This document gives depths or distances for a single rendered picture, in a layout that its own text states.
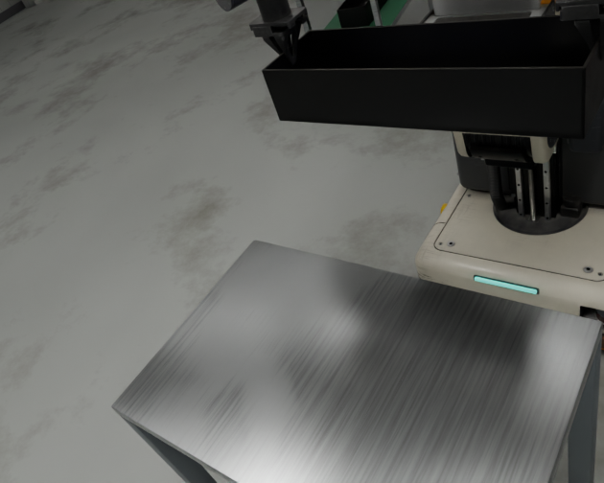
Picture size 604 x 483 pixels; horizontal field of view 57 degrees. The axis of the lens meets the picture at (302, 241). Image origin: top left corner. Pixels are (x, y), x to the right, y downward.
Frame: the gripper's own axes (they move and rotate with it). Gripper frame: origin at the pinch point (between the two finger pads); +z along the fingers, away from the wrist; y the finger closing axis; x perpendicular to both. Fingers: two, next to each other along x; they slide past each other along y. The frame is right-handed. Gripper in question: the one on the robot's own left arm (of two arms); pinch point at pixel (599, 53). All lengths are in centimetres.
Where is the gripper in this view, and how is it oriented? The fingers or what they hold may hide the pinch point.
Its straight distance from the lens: 93.7
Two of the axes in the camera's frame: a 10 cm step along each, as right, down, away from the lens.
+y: 7.9, 1.7, -5.9
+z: 3.1, 7.3, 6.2
